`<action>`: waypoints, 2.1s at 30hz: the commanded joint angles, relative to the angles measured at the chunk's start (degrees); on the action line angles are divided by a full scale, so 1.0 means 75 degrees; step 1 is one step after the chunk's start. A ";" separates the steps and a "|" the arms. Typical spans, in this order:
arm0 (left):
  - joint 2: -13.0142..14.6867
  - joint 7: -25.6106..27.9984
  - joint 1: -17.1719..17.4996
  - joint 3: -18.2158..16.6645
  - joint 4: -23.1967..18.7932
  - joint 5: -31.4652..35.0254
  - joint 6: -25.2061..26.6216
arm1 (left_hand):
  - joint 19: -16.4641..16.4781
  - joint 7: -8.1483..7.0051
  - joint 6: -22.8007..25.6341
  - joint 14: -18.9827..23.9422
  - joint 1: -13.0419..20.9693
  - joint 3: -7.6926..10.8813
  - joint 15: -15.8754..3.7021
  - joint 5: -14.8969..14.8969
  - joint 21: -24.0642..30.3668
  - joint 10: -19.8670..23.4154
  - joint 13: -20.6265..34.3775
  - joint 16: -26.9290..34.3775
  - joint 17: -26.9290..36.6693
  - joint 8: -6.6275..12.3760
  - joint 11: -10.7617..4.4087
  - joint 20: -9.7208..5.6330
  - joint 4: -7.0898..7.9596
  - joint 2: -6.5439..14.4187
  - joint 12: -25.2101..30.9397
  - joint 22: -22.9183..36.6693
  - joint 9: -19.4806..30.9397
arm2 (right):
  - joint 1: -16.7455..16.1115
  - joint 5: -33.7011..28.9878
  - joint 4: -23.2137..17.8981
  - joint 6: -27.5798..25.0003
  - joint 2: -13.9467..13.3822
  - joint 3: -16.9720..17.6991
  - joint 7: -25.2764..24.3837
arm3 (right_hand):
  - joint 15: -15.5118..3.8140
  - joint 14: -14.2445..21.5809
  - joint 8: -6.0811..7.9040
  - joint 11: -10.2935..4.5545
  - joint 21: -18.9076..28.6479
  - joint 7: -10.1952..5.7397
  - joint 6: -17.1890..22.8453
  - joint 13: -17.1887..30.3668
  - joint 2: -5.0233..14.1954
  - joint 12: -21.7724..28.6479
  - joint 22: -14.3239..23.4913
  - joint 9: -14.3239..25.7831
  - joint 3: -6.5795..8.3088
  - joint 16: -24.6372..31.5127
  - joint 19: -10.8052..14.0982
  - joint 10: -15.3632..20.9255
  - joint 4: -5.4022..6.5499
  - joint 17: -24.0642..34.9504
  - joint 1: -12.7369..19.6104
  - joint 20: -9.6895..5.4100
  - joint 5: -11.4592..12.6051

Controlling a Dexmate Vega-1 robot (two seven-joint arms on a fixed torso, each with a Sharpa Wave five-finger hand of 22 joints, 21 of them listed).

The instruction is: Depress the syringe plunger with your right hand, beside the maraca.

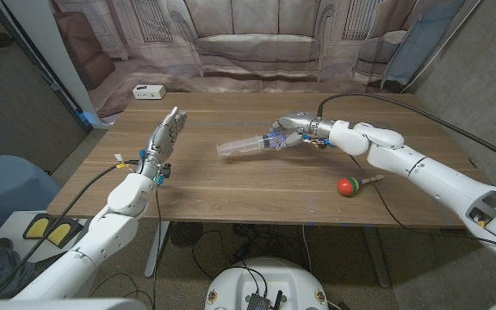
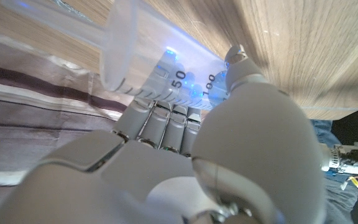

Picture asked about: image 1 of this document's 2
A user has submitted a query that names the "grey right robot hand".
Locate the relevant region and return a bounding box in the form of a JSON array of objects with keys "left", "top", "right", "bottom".
[{"left": 264, "top": 110, "right": 335, "bottom": 152}]

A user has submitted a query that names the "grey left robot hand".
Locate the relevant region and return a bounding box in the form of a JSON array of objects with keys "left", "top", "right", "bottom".
[{"left": 135, "top": 106, "right": 188, "bottom": 180}]

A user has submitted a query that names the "clear plastic syringe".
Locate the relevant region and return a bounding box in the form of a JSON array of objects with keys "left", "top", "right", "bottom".
[{"left": 215, "top": 133, "right": 275, "bottom": 158}]

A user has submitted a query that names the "red striped wooden maraca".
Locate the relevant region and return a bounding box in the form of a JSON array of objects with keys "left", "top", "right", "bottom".
[{"left": 337, "top": 174, "right": 386, "bottom": 197}]

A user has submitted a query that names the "white power strip box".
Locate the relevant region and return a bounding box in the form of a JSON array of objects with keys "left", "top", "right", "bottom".
[{"left": 132, "top": 84, "right": 167, "bottom": 101}]

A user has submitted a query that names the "printed sofa room backdrop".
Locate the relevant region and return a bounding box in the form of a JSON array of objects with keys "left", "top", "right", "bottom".
[{"left": 49, "top": 0, "right": 467, "bottom": 120}]

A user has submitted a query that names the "black round floor device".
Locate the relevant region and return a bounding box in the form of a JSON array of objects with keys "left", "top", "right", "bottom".
[{"left": 170, "top": 221, "right": 204, "bottom": 248}]

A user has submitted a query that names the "white table leg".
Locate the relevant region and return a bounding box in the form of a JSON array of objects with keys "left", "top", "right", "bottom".
[{"left": 144, "top": 221, "right": 171, "bottom": 278}]

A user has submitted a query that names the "yellow black foot pedal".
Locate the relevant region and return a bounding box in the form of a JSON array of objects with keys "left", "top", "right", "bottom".
[{"left": 22, "top": 214, "right": 84, "bottom": 250}]

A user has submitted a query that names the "white backdrop side panel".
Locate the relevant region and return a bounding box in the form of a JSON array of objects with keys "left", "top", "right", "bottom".
[{"left": 2, "top": 0, "right": 114, "bottom": 130}]

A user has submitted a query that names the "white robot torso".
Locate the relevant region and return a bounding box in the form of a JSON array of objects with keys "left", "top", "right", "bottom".
[{"left": 204, "top": 257, "right": 330, "bottom": 310}]

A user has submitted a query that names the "grey table leg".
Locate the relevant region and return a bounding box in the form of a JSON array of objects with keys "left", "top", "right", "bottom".
[{"left": 362, "top": 226, "right": 391, "bottom": 288}]

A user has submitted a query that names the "blue padded chair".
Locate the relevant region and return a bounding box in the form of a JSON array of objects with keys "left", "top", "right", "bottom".
[{"left": 0, "top": 154, "right": 63, "bottom": 229}]

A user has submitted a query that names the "white floor platform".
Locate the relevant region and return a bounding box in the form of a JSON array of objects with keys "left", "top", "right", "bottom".
[{"left": 0, "top": 209, "right": 98, "bottom": 264}]

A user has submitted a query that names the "black module on torso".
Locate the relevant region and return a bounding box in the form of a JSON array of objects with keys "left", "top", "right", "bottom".
[{"left": 246, "top": 290, "right": 284, "bottom": 310}]

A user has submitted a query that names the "thin black left wrist cable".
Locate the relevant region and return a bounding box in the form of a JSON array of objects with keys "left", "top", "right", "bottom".
[{"left": 151, "top": 183, "right": 165, "bottom": 310}]

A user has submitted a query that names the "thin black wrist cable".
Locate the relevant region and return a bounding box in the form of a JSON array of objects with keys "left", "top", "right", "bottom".
[
  {"left": 349, "top": 153, "right": 496, "bottom": 257},
  {"left": 151, "top": 183, "right": 165, "bottom": 310}
]

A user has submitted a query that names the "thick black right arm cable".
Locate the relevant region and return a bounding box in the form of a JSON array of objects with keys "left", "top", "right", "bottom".
[{"left": 316, "top": 92, "right": 496, "bottom": 169}]

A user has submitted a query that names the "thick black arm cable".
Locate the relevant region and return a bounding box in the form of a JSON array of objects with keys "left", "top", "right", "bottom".
[
  {"left": 0, "top": 159, "right": 141, "bottom": 301},
  {"left": 316, "top": 92, "right": 496, "bottom": 169}
]

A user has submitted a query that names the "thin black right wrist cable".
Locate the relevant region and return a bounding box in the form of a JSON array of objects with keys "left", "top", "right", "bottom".
[{"left": 349, "top": 153, "right": 496, "bottom": 257}]

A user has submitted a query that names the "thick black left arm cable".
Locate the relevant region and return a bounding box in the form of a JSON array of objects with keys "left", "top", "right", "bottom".
[{"left": 0, "top": 159, "right": 141, "bottom": 301}]

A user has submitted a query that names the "black floor cable loop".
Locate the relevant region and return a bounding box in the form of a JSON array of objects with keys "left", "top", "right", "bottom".
[{"left": 190, "top": 227, "right": 249, "bottom": 282}]

